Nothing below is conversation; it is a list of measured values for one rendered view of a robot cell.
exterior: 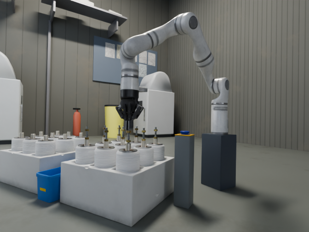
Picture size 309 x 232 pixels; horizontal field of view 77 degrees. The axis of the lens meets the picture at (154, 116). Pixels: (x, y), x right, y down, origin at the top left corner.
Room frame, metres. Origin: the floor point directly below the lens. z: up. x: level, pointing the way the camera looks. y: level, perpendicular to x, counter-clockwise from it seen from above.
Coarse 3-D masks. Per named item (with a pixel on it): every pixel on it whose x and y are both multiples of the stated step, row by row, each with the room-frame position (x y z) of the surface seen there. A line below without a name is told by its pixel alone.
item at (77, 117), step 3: (75, 108) 3.40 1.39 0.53; (78, 108) 3.39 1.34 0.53; (75, 114) 3.38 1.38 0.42; (78, 114) 3.39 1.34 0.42; (75, 117) 3.37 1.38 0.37; (78, 117) 3.38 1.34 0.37; (75, 120) 3.37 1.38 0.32; (78, 120) 3.39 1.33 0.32; (75, 123) 3.37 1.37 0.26; (78, 123) 3.39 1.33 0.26; (75, 126) 3.37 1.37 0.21; (78, 126) 3.39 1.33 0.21; (75, 129) 3.37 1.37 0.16; (78, 129) 3.39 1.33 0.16; (75, 132) 3.37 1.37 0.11; (78, 132) 3.39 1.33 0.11; (75, 135) 3.37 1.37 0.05; (78, 135) 3.39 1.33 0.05
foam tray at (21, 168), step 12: (0, 156) 1.12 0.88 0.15; (12, 156) 1.05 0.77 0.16; (24, 156) 1.00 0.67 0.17; (36, 156) 0.98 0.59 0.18; (48, 156) 0.98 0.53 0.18; (60, 156) 1.04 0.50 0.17; (72, 156) 1.10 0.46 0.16; (0, 168) 1.11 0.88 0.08; (12, 168) 1.05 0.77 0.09; (24, 168) 1.00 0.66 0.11; (36, 168) 0.95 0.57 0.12; (48, 168) 0.98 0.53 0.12; (0, 180) 1.11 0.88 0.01; (12, 180) 1.05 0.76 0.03; (24, 180) 1.00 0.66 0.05; (36, 180) 0.95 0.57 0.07; (36, 192) 0.95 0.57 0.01
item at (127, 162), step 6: (120, 156) 0.74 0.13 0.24; (126, 156) 0.74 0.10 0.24; (132, 156) 0.74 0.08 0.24; (138, 156) 0.77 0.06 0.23; (120, 162) 0.74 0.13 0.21; (126, 162) 0.74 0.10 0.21; (132, 162) 0.74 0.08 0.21; (138, 162) 0.77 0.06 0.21; (120, 168) 0.74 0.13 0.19; (126, 168) 0.74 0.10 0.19; (132, 168) 0.74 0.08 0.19; (138, 168) 0.77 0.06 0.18
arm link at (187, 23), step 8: (184, 16) 0.85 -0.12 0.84; (192, 16) 0.85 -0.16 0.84; (176, 24) 0.89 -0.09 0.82; (184, 24) 0.85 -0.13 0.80; (192, 24) 0.86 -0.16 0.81; (184, 32) 0.89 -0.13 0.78; (192, 32) 0.88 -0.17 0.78; (200, 32) 0.90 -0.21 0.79; (192, 40) 0.90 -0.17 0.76; (200, 40) 0.92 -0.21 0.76; (200, 48) 0.94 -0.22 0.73; (208, 48) 0.97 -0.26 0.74; (200, 56) 0.97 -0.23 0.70; (208, 56) 0.97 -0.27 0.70
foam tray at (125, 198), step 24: (72, 168) 0.83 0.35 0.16; (96, 168) 0.77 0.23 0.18; (144, 168) 0.78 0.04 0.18; (168, 168) 0.95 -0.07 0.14; (72, 192) 0.83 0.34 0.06; (96, 192) 0.76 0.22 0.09; (120, 192) 0.70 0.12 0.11; (144, 192) 0.76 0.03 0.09; (168, 192) 0.96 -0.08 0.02; (120, 216) 0.70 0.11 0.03
